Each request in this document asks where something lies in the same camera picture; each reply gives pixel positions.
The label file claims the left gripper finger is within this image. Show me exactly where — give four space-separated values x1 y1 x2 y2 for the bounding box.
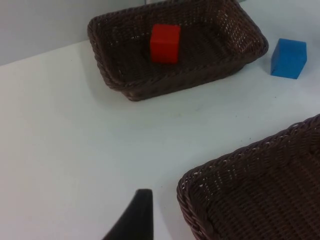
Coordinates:
101 189 154 240

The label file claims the dark brown wicker basket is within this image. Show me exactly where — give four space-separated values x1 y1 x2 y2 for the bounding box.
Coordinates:
176 113 320 240
87 0 270 102

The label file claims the red cube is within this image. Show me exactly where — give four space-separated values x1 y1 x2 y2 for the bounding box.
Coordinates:
150 23 181 64

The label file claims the blue cube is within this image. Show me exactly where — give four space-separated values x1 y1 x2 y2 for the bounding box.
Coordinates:
270 38 307 80

